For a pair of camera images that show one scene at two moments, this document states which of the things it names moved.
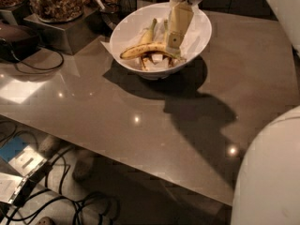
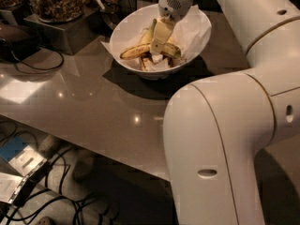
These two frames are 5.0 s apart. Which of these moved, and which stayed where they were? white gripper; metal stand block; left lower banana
Moved: white gripper
Stayed: metal stand block; left lower banana
